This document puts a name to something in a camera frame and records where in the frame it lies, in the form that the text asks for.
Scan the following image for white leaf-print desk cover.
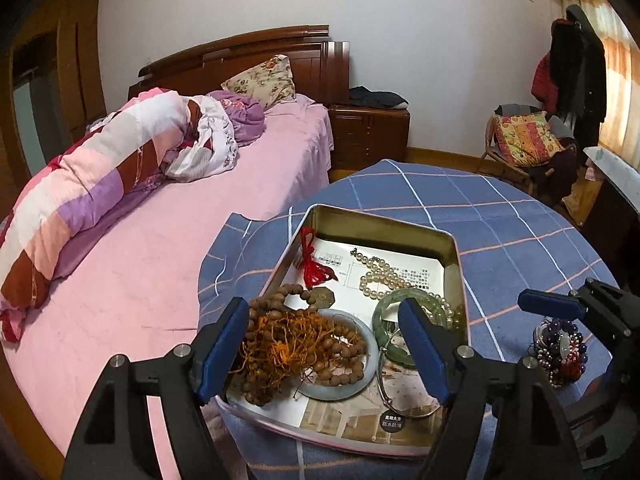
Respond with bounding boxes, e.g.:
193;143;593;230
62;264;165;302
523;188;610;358
584;146;640;196

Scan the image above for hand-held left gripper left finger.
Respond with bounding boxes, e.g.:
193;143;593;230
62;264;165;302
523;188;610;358
60;296;251;480

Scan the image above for floral pillow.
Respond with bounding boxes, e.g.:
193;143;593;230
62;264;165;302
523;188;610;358
221;54;297;109

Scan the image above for red hanging jacket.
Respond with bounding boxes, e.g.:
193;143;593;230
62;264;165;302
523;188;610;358
531;52;561;106

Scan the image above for red tassel bronze pendant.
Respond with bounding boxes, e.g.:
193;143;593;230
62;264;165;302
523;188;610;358
298;227;340;311

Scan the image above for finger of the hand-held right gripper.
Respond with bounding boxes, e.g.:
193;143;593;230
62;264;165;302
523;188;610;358
517;277;640;343

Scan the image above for bed with pink sheet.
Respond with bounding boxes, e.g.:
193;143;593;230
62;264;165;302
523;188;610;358
0;95;335;480

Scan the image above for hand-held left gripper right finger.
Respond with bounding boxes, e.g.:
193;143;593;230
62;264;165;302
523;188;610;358
397;297;586;480

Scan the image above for purple blanket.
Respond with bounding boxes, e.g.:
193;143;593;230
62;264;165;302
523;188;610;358
207;90;266;147

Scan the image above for wooden bed headboard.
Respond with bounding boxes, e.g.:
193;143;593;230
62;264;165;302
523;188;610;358
127;25;351;108

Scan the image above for dark purple bead bracelet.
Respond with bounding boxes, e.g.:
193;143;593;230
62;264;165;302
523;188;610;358
533;318;591;361

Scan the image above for yellow patterned cushion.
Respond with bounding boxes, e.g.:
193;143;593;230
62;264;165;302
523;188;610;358
492;111;565;167

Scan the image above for yellow patterned curtain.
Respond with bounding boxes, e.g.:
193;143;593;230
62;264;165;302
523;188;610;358
557;0;640;161

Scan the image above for wooden nightstand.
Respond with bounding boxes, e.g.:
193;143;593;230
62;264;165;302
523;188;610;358
327;104;411;172

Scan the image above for dark wooden desk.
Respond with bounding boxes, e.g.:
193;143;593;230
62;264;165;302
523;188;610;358
582;146;640;291

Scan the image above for rattan chair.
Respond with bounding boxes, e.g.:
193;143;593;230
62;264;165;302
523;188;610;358
475;104;581;201

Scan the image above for wooden bead necklace orange strings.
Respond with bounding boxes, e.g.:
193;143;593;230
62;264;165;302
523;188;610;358
232;284;371;407

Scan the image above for wooden wardrobe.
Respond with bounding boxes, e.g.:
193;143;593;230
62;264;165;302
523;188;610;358
0;0;108;211

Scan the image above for dark folded clothes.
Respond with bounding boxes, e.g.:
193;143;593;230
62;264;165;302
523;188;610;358
348;86;410;110

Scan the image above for pink striped quilt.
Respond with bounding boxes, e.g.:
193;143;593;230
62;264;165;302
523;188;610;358
0;87;240;343

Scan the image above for thin silver bangle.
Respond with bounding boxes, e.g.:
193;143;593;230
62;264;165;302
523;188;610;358
376;330;447;418

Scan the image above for dark clothes pile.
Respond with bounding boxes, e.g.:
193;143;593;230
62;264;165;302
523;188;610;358
530;145;578;201

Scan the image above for red bead bracelet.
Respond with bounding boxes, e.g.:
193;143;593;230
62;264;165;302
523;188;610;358
547;355;589;390

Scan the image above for pale jade bangle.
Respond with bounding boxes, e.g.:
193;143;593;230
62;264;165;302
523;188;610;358
295;309;382;402

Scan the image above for white pearl necklace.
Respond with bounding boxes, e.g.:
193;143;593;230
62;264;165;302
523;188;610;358
350;247;466;331

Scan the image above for green jade bangle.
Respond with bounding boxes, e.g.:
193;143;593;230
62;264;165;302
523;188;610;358
372;287;451;367

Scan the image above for black hanging coat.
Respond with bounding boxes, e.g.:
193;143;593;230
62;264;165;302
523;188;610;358
550;4;608;148

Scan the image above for printed paper liner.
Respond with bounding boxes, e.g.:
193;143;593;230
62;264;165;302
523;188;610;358
227;237;446;448

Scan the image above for blue checked tablecloth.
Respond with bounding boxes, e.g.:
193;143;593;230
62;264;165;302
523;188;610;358
197;159;621;480

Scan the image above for rectangular metal tin box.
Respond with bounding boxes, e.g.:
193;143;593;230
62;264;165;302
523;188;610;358
216;203;472;457

